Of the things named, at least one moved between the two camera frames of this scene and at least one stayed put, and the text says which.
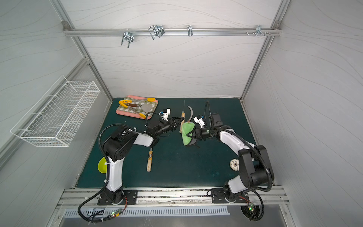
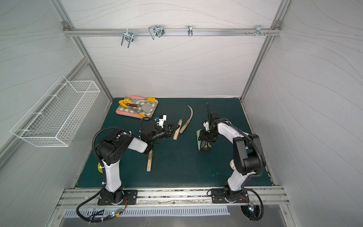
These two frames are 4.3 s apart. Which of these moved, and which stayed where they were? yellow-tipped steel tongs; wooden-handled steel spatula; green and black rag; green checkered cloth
Moved: green and black rag
Stayed: green checkered cloth; yellow-tipped steel tongs; wooden-handled steel spatula
